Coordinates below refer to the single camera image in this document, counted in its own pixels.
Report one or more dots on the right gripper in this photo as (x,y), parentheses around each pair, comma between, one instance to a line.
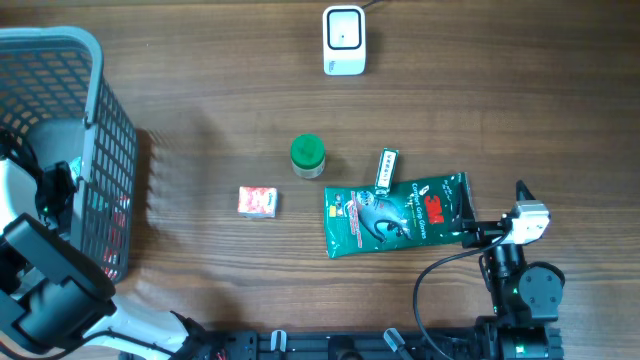
(481,231)

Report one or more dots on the green lid jar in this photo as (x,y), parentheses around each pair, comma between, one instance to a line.
(308,156)

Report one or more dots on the grey plastic mesh basket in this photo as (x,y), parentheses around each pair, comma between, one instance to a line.
(58,106)

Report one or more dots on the red white flat package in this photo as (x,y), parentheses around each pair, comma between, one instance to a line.
(113,254)

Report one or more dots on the green 3M gloves package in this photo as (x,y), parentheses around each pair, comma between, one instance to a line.
(415,213)

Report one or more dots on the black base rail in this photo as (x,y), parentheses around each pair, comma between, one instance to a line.
(470,343)

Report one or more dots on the red white small box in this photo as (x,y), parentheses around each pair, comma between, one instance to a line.
(260,202)

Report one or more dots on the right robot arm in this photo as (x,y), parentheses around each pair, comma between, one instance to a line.
(525,296)

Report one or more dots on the white barcode scanner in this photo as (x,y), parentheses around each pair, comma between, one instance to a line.
(344,40)

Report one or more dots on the light green wipes packet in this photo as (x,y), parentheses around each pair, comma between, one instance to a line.
(385,172)

